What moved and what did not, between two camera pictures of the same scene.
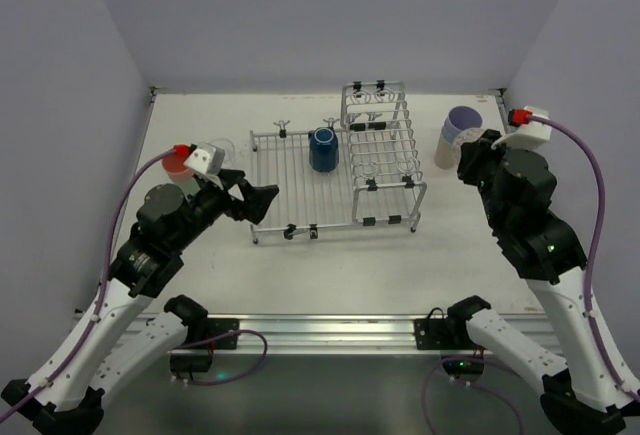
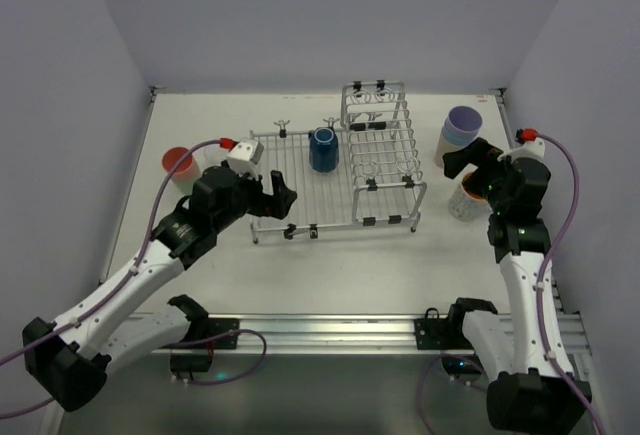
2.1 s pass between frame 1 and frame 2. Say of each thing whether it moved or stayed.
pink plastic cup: stayed
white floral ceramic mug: moved
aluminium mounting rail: stayed
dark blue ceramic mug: stayed
